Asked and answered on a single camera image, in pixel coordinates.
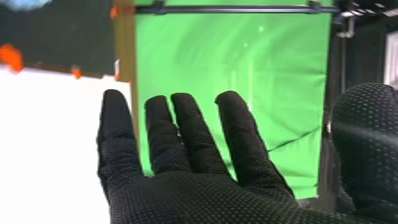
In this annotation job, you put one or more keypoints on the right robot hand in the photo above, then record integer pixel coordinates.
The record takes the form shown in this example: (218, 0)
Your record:
(206, 196)

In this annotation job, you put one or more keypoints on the white sheet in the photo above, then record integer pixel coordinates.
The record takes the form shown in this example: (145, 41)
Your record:
(46, 150)

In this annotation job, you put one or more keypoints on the dark mat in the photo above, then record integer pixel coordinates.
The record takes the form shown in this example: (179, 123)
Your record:
(58, 36)

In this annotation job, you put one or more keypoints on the black stand pole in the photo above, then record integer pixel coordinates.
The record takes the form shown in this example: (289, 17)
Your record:
(236, 9)

